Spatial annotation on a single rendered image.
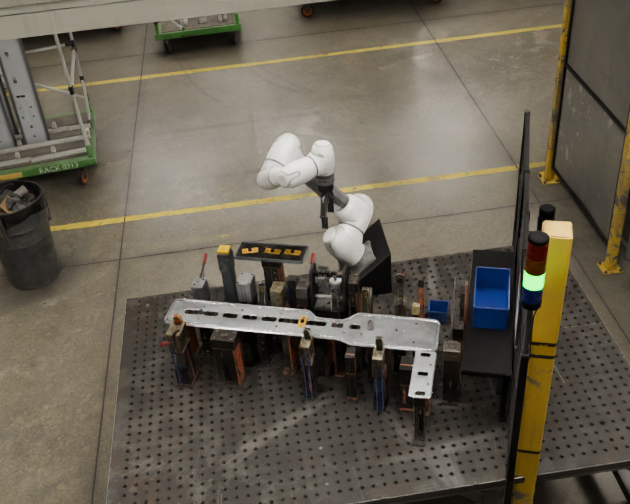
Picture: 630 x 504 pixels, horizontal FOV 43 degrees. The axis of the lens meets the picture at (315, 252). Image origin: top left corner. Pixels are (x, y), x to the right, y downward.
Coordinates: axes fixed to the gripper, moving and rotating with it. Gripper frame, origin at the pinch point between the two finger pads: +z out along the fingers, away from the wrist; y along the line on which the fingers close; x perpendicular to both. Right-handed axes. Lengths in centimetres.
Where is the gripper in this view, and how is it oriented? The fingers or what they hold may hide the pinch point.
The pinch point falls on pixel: (328, 218)
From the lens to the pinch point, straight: 380.2
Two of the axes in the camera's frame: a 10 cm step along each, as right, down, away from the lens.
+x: 9.7, 0.7, -2.2
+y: -2.1, 6.1, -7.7
